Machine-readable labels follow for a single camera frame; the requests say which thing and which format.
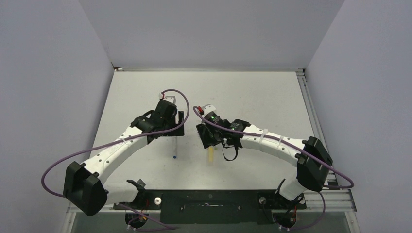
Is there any blue marker pen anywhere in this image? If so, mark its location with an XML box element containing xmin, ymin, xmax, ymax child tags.
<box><xmin>172</xmin><ymin>136</ymin><xmax>178</xmax><ymax>159</ymax></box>

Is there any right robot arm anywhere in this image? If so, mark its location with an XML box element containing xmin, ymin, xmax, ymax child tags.
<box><xmin>196</xmin><ymin>111</ymin><xmax>333</xmax><ymax>208</ymax></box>

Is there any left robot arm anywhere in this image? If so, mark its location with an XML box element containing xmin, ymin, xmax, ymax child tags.
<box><xmin>63</xmin><ymin>99</ymin><xmax>189</xmax><ymax>216</ymax></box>

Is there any yellow highlighter pen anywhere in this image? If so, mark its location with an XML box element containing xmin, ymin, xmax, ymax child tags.
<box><xmin>207</xmin><ymin>147</ymin><xmax>214</xmax><ymax>166</ymax></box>

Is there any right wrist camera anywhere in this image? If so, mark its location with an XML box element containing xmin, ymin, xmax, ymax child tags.
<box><xmin>198</xmin><ymin>104</ymin><xmax>216</xmax><ymax>116</ymax></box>

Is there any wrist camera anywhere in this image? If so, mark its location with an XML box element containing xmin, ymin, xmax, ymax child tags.
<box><xmin>158</xmin><ymin>93</ymin><xmax>176</xmax><ymax>104</ymax></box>
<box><xmin>198</xmin><ymin>104</ymin><xmax>216</xmax><ymax>116</ymax></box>

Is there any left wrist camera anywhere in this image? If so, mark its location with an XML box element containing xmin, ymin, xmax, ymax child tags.
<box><xmin>158</xmin><ymin>93</ymin><xmax>176</xmax><ymax>104</ymax></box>

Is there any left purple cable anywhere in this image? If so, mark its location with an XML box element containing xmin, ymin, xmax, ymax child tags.
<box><xmin>41</xmin><ymin>89</ymin><xmax>190</xmax><ymax>232</ymax></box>

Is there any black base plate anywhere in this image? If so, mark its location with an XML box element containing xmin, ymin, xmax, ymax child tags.
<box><xmin>114</xmin><ymin>189</ymin><xmax>307</xmax><ymax>224</ymax></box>

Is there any aluminium frame rail back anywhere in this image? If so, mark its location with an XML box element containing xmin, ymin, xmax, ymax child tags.
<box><xmin>114</xmin><ymin>67</ymin><xmax>304</xmax><ymax>72</ymax></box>

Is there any aluminium frame rail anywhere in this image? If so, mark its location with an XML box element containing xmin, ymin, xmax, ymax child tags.
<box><xmin>114</xmin><ymin>67</ymin><xmax>304</xmax><ymax>72</ymax></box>
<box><xmin>296</xmin><ymin>69</ymin><xmax>357</xmax><ymax>212</ymax></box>

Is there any aluminium frame rail right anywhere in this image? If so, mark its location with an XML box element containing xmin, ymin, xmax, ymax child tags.
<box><xmin>296</xmin><ymin>69</ymin><xmax>357</xmax><ymax>212</ymax></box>

